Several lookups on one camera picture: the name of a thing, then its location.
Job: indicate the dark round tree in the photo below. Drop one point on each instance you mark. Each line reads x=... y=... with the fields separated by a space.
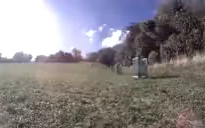
x=107 y=56

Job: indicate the grey box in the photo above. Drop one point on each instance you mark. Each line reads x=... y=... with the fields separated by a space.
x=140 y=67

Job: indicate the green grass field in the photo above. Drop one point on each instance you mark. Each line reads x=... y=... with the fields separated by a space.
x=73 y=93

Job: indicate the distant row of trees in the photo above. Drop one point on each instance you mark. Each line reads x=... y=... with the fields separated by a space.
x=60 y=57

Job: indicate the pale tall dry grass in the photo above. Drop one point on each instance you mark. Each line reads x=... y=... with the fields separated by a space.
x=180 y=66

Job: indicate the group of tall trees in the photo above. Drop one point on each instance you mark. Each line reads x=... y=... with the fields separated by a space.
x=183 y=33

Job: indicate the short grey post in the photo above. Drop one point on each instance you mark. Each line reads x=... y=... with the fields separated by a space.
x=119 y=69

